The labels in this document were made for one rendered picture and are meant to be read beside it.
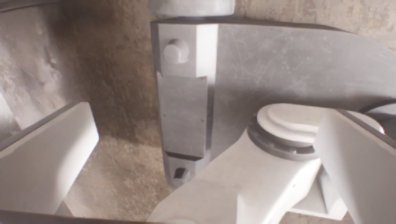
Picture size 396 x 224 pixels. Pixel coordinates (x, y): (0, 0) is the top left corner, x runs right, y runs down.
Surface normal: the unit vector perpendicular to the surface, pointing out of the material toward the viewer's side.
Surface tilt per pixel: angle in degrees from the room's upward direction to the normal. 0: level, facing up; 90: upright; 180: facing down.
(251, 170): 90
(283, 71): 0
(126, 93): 0
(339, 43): 0
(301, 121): 90
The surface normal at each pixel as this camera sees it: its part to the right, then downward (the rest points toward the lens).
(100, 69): -0.23, 0.47
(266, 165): 0.01, -0.87
